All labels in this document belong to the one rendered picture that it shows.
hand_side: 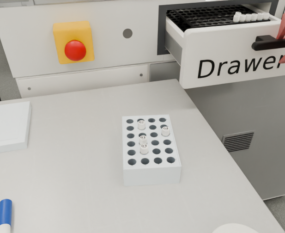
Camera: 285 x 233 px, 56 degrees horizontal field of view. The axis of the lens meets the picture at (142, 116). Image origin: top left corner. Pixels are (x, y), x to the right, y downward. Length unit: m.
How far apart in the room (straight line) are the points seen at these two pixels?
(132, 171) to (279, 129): 0.72
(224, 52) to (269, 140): 0.58
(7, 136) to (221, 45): 0.41
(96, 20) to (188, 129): 0.29
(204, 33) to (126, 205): 0.30
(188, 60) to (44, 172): 0.31
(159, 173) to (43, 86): 0.37
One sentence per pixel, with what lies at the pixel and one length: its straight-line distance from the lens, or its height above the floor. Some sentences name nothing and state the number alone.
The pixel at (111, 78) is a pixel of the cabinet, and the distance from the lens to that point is 0.65.
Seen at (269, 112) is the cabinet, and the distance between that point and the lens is 0.94.
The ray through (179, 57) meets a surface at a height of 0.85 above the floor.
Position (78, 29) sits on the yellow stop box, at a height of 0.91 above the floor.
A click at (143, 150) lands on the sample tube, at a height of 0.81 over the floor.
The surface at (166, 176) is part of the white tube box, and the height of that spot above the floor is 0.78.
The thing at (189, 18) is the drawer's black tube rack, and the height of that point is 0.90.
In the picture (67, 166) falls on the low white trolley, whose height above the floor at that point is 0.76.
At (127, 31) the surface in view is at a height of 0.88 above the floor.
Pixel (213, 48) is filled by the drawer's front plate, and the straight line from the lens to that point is 0.50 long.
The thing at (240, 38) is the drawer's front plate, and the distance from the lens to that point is 0.52.
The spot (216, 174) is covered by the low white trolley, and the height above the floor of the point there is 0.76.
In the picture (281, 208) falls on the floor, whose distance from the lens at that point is 1.46.
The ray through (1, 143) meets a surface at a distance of 0.51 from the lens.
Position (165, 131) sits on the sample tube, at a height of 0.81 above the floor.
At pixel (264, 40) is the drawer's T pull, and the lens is 0.52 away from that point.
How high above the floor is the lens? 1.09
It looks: 38 degrees down
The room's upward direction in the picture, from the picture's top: straight up
